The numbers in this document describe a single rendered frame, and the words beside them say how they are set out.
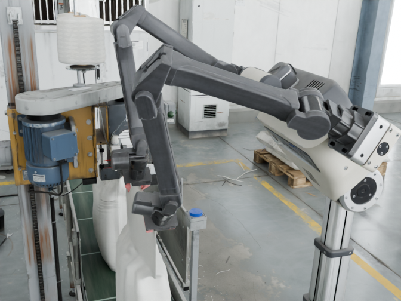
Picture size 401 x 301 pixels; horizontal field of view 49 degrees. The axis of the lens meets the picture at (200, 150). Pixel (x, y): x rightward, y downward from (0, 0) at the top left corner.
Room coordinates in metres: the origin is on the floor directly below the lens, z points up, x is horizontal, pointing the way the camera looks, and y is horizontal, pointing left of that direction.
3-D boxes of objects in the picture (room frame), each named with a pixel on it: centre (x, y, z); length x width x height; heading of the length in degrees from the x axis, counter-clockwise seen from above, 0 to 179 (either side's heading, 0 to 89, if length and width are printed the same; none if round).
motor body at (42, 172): (1.52, 0.57, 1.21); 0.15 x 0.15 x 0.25
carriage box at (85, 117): (1.76, 0.63, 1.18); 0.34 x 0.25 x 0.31; 111
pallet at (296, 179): (4.60, -1.33, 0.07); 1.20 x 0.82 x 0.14; 113
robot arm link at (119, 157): (1.45, 0.25, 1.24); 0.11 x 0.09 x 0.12; 108
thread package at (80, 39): (1.59, 0.44, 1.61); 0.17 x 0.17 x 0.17
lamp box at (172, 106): (1.86, 0.15, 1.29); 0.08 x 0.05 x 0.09; 21
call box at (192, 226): (1.77, 0.01, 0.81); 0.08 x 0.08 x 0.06; 21
